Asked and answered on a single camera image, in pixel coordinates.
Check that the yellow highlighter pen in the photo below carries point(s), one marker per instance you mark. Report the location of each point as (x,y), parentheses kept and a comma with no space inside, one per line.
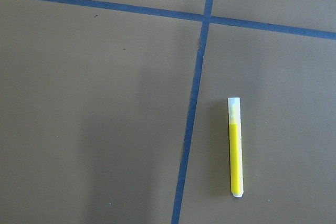
(235,147)

